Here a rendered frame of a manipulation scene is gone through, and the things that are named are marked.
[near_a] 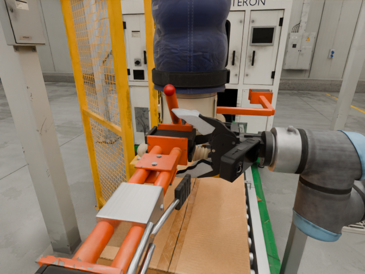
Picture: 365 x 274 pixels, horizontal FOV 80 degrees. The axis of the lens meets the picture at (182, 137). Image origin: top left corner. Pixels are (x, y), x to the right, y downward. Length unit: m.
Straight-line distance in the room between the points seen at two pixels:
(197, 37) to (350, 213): 0.50
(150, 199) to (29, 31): 1.27
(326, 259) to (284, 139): 1.77
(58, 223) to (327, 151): 1.71
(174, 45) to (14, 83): 1.10
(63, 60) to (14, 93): 10.44
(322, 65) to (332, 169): 9.25
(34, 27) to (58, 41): 10.49
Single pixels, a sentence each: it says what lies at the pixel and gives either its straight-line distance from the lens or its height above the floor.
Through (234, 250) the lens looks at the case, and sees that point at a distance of 0.68.
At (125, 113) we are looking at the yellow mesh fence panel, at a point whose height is 1.13.
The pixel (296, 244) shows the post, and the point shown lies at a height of 0.60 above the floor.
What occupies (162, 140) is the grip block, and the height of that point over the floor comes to 1.29.
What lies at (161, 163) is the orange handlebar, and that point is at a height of 1.28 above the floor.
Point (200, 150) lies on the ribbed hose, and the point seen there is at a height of 1.22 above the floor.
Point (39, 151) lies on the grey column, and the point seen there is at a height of 0.88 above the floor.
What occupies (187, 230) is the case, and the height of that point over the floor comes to 0.95.
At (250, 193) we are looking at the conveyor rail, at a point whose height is 0.59.
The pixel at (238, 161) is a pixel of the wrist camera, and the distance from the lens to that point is 0.37.
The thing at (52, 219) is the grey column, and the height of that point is 0.34.
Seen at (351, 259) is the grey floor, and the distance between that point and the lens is 2.25.
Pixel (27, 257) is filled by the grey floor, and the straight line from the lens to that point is 2.21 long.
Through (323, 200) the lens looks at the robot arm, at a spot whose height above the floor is 1.19.
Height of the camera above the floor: 1.45
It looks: 22 degrees down
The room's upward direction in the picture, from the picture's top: straight up
